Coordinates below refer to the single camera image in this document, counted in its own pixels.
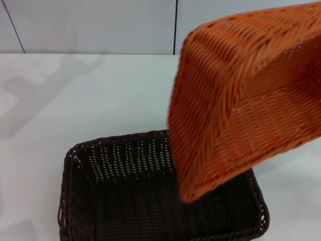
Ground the orange woven basket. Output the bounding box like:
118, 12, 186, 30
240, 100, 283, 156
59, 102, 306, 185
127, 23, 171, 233
168, 1, 321, 204

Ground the dark brown woven basket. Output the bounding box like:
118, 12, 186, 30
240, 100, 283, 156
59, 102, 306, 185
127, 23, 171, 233
57, 129, 269, 241

